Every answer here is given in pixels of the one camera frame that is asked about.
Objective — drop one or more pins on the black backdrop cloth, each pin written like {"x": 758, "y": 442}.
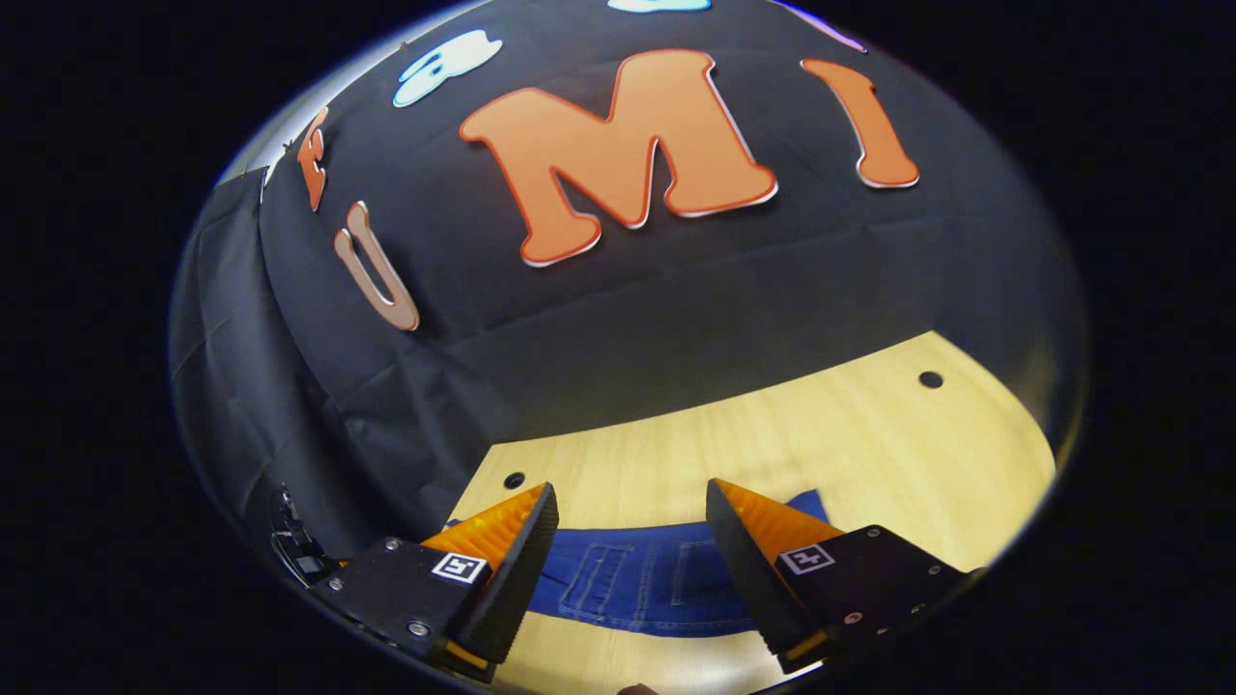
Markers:
{"x": 676, "y": 319}

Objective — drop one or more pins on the blue jeans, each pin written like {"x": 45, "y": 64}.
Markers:
{"x": 637, "y": 579}

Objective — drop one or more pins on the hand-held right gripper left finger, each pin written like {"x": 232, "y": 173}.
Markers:
{"x": 512, "y": 589}

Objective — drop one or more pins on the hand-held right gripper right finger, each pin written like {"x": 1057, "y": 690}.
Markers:
{"x": 748, "y": 589}

